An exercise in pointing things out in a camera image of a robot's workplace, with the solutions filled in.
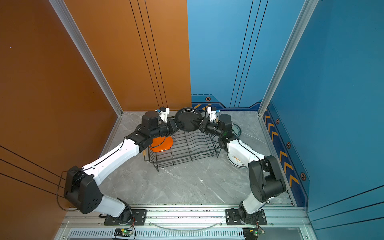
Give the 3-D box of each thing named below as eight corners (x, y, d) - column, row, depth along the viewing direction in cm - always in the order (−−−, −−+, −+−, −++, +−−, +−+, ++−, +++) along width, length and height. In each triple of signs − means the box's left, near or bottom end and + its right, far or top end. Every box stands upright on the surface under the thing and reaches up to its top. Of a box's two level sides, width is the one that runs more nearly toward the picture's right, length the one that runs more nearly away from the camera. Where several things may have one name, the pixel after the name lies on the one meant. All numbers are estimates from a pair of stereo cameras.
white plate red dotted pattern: (224, 161, 95) (225, 158, 92) (227, 155, 97) (228, 152, 94) (245, 172, 90) (246, 169, 87) (247, 166, 92) (249, 163, 89)
